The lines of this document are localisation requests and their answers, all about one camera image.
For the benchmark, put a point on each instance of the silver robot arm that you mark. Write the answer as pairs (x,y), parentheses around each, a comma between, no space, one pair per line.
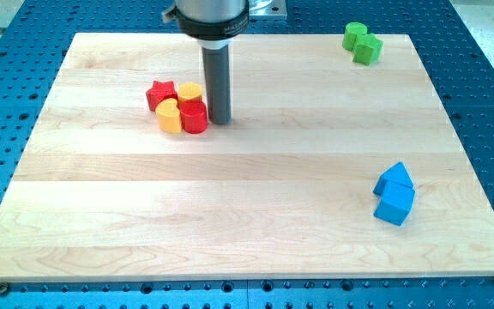
(213,23)

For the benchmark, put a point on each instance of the red star block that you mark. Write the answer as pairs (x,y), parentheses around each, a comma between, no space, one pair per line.
(160,91)

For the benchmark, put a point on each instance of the green star block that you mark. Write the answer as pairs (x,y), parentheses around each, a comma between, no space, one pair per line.
(367,49)

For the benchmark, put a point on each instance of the red cylinder block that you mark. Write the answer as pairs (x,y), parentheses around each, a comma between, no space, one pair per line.
(193,114)

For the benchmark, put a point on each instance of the yellow heart block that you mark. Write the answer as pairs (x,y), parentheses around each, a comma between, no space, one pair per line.
(168,116)

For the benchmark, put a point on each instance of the wooden board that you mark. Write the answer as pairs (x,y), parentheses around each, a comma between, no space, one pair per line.
(102,194)

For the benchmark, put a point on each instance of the yellow hexagon block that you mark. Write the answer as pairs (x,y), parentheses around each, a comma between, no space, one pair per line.
(189,91)

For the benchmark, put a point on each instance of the gray cylindrical pusher rod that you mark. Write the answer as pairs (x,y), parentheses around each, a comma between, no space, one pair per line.
(217,81)

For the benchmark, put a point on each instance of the silver metal mounting plate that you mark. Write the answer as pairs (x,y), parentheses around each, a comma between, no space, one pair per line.
(268,9)

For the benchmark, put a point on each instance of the blue triangle block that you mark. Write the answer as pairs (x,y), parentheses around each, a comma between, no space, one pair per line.
(398,174)

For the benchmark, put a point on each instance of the blue cube block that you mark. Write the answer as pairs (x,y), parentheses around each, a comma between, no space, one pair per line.
(395,203)

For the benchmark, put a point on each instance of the green cylinder block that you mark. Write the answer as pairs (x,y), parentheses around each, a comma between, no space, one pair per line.
(353,30)

